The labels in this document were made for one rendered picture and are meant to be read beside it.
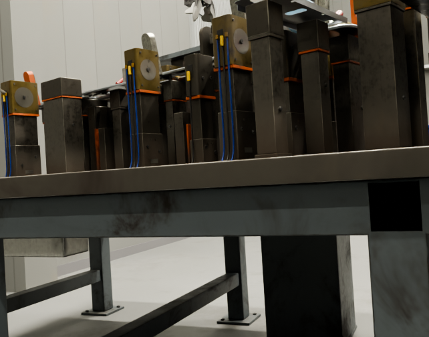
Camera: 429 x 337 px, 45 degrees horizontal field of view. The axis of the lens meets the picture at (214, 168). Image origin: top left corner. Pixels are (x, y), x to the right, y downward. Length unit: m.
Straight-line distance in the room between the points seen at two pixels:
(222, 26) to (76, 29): 3.40
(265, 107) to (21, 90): 1.21
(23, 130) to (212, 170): 1.27
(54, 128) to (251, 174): 1.12
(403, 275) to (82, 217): 0.55
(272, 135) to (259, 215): 0.19
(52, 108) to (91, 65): 2.85
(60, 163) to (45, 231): 0.76
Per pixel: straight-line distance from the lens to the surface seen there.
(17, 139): 1.96
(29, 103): 2.00
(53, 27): 4.34
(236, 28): 1.23
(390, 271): 0.77
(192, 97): 1.33
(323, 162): 0.73
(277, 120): 0.94
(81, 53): 4.56
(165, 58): 2.09
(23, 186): 1.00
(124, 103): 1.77
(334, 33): 1.30
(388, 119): 1.09
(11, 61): 3.69
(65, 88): 1.77
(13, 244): 1.46
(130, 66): 1.48
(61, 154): 1.76
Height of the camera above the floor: 0.68
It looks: 1 degrees up
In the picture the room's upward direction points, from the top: 4 degrees counter-clockwise
